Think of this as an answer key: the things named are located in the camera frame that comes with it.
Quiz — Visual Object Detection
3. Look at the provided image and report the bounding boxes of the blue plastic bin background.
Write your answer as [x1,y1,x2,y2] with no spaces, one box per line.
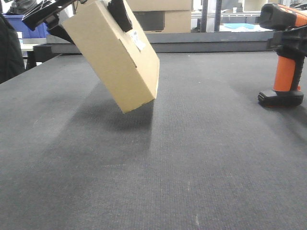
[3,14,48,38]

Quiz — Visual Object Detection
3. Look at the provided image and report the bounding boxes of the orange black barcode scanner gun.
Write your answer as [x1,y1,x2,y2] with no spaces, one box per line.
[258,3,307,107]

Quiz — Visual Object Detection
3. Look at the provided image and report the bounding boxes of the light blue tray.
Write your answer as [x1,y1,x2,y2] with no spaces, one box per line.
[220,23,262,32]

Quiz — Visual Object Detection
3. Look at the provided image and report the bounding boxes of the black covered chair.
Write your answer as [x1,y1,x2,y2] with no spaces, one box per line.
[0,14,25,83]

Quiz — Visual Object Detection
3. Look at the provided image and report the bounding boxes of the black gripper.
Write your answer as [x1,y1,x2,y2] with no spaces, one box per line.
[22,0,74,44]

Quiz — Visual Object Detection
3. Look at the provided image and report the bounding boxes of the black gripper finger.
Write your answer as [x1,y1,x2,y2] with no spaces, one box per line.
[107,0,132,32]
[267,25,307,57]

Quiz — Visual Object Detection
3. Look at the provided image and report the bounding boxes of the small brown cardboard package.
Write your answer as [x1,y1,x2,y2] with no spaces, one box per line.
[62,0,160,113]

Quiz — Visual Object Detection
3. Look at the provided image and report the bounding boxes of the large cardboard box printed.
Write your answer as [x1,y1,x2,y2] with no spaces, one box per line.
[127,0,192,33]

